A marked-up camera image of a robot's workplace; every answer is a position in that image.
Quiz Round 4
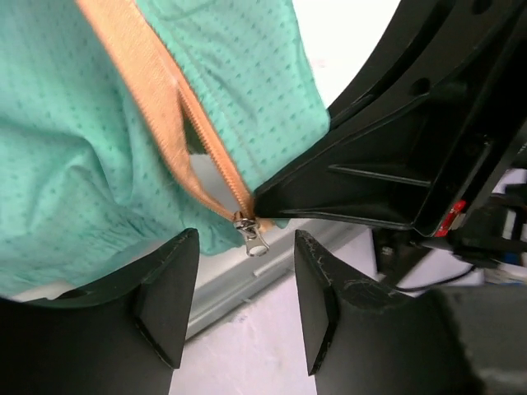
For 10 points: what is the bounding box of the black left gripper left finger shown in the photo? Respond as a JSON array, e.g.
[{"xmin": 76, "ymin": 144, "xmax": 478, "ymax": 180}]
[{"xmin": 1, "ymin": 229, "xmax": 199, "ymax": 395}]

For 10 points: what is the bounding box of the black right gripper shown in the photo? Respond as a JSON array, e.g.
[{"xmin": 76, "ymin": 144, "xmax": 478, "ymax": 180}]
[{"xmin": 255, "ymin": 1, "xmax": 526, "ymax": 237}]

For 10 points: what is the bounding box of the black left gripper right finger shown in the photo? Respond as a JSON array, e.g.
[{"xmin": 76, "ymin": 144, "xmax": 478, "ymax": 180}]
[{"xmin": 294, "ymin": 230, "xmax": 482, "ymax": 394}]

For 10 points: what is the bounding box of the silver zipper pull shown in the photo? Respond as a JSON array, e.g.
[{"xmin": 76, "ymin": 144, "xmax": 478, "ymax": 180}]
[{"xmin": 233, "ymin": 211, "xmax": 269, "ymax": 258}]

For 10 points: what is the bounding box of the orange and teal jacket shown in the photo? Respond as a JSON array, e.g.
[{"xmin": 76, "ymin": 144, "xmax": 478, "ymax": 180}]
[{"xmin": 1, "ymin": 1, "xmax": 329, "ymax": 297}]

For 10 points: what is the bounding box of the aluminium table front rail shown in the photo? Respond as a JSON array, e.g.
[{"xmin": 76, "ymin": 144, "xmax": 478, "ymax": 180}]
[{"xmin": 186, "ymin": 220, "xmax": 366, "ymax": 339}]

